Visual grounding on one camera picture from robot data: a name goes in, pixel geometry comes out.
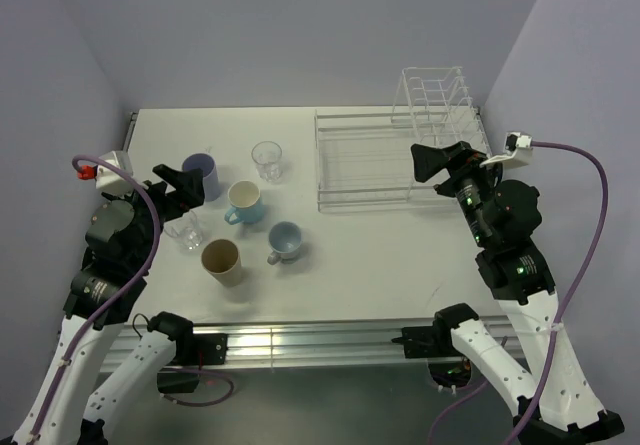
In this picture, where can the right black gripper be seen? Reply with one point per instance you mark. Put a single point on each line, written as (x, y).
(427, 160)

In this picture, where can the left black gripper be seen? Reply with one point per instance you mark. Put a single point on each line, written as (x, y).
(187, 183)

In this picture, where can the purple plastic cup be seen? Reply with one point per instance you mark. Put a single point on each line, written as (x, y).
(210, 181)

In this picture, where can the light blue mug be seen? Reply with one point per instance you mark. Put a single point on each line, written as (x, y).
(246, 205)

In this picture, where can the clear faceted glass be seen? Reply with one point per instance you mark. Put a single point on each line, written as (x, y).
(267, 157)

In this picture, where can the grey-blue ceramic cup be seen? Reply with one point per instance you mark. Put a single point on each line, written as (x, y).
(285, 240)

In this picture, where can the clear glass near left arm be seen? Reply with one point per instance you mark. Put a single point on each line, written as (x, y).
(185, 231)

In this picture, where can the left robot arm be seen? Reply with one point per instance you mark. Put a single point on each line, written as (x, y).
(72, 407)

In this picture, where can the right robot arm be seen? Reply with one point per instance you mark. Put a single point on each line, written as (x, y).
(550, 399)

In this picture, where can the beige paper cup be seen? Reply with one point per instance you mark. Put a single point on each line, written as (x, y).
(221, 259)

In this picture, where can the white wire dish rack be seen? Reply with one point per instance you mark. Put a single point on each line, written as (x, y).
(363, 158)

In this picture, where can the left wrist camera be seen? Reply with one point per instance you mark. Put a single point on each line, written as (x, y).
(106, 180)

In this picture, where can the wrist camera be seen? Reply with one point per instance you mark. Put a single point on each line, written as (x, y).
(106, 180)
(518, 152)

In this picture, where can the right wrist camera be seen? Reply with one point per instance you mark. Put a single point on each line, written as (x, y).
(518, 152)

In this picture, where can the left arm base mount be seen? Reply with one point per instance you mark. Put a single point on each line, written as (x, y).
(200, 350)

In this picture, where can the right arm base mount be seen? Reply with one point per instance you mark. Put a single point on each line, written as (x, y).
(418, 342)

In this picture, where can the aluminium rail frame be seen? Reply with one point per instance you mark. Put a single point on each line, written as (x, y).
(314, 344)

